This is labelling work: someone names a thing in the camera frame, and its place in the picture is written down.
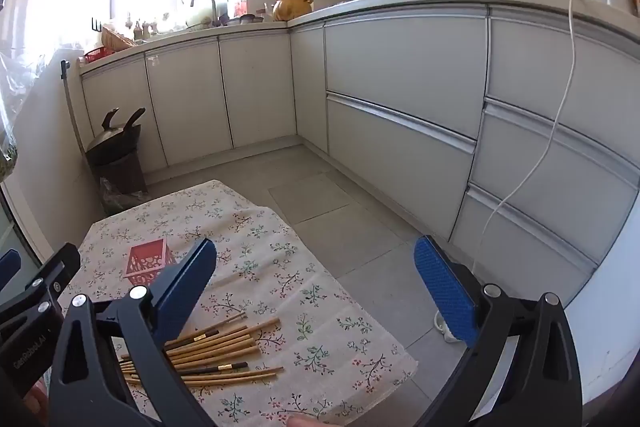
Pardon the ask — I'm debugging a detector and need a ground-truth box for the white cable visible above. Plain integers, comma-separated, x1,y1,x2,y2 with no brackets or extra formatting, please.
475,0,581,268

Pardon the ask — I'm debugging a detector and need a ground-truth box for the brown clay pot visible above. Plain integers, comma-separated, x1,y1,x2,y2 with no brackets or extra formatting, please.
272,0,315,22

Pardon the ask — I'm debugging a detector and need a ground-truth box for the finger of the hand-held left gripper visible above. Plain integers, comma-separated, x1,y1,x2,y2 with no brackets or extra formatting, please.
0,248,22,293
0,243,82,333

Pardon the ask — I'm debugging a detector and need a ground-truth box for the black plastic bag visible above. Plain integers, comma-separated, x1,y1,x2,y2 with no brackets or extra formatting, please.
98,177,151,215

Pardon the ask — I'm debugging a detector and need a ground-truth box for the clear plastic bag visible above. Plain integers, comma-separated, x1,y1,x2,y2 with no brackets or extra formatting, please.
0,49,46,182

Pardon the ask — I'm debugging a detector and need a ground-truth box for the red plastic basket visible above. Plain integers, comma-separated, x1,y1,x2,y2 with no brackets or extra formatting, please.
83,47,116,64

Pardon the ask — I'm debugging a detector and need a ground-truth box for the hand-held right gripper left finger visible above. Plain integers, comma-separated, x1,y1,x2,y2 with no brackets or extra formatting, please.
47,237,218,427

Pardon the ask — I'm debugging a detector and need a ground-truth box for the pile of wooden chopsticks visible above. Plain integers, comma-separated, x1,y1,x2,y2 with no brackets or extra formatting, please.
119,311,285,390

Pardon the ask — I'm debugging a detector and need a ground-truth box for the white drawer front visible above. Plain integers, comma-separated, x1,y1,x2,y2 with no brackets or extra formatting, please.
323,6,490,138
486,7,640,130
325,92,478,242
449,184,601,305
470,98,640,235

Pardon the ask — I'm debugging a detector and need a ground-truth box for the wicker basket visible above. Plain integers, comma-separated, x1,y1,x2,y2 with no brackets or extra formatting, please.
101,27,137,50

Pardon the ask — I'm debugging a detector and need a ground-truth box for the black gold-banded chopstick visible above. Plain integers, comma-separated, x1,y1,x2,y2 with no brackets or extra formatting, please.
179,361,249,377
165,329,221,350

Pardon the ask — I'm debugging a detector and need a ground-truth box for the black wok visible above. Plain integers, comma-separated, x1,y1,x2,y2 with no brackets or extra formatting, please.
85,107,147,165

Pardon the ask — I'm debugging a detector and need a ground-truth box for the floral tablecloth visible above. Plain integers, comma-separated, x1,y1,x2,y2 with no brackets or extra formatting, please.
80,179,420,427

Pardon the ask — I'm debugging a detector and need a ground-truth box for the pink lattice chopstick holder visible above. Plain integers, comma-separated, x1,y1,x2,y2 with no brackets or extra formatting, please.
123,238,176,288

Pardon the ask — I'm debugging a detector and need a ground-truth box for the grey hose with black clip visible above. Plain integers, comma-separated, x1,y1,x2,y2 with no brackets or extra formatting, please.
60,59,93,158

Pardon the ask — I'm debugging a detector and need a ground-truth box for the dark brown bin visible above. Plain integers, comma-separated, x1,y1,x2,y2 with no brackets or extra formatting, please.
90,152,149,195

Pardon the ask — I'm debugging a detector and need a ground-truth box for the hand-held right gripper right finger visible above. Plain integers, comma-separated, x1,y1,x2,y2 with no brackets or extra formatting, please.
412,234,585,427

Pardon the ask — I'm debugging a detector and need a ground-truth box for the person's left hand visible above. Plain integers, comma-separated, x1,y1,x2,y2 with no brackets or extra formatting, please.
22,384,51,425

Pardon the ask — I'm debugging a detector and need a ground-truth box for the narrow white cabinet door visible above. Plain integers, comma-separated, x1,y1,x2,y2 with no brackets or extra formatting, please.
289,24,329,154

